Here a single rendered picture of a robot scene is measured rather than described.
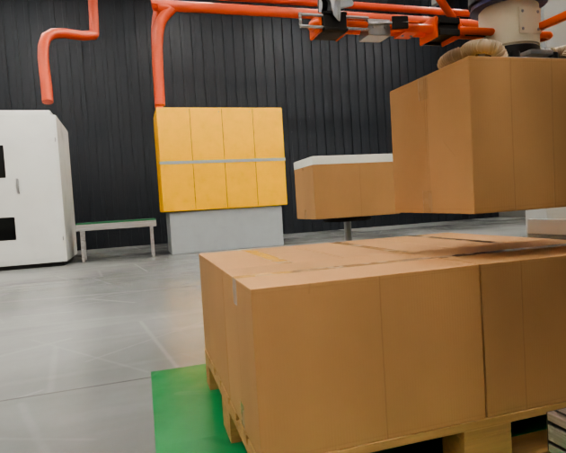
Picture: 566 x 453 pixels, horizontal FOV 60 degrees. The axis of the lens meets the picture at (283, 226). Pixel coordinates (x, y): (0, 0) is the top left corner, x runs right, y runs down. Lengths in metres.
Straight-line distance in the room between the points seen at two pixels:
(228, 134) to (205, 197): 1.17
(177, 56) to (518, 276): 11.32
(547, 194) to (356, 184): 1.87
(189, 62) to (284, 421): 11.41
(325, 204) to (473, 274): 1.90
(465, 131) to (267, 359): 0.76
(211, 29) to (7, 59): 4.47
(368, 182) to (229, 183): 5.55
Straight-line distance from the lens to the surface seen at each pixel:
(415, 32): 1.53
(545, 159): 1.50
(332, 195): 3.14
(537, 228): 2.14
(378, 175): 3.28
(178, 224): 8.51
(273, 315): 1.11
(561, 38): 3.20
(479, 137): 1.36
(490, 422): 1.46
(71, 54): 12.24
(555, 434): 1.31
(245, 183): 8.66
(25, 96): 12.12
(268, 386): 1.15
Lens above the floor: 0.72
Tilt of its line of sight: 2 degrees down
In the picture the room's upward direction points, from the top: 3 degrees counter-clockwise
